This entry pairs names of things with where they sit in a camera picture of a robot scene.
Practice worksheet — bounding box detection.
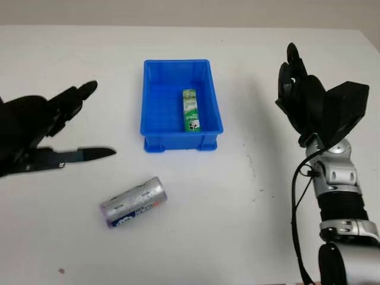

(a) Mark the silver bag roll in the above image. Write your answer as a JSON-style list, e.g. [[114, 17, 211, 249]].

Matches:
[[99, 176, 168, 229]]

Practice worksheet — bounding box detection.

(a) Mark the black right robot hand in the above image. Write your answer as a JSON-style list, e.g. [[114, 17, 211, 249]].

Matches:
[[275, 43, 330, 148]]

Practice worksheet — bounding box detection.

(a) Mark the green toothpaste box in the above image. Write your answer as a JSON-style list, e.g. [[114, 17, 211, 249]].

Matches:
[[182, 88, 204, 133]]

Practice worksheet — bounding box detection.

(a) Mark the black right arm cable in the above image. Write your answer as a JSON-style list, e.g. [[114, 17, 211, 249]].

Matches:
[[290, 148, 324, 285]]

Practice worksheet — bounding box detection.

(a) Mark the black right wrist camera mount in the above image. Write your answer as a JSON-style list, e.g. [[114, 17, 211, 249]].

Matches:
[[322, 80, 371, 149]]

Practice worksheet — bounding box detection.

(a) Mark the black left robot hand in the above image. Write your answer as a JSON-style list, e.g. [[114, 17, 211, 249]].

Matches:
[[0, 80, 117, 179]]

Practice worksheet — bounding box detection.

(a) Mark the blue plastic tray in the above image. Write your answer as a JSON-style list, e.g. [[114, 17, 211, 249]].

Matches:
[[139, 58, 224, 154]]

